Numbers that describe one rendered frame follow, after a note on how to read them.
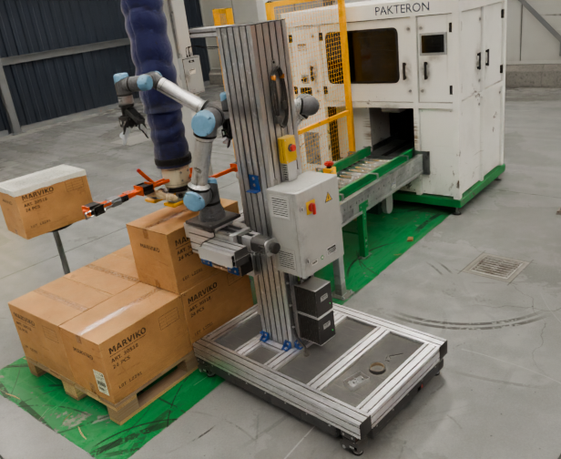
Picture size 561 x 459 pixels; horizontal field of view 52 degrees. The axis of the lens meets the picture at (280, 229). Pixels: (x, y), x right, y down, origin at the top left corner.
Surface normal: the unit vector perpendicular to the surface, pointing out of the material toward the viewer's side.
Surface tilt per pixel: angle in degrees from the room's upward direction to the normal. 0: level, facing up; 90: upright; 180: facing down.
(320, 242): 91
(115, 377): 90
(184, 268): 90
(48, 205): 90
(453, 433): 0
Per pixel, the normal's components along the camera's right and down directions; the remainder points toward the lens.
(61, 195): 0.70, 0.18
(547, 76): -0.68, 0.35
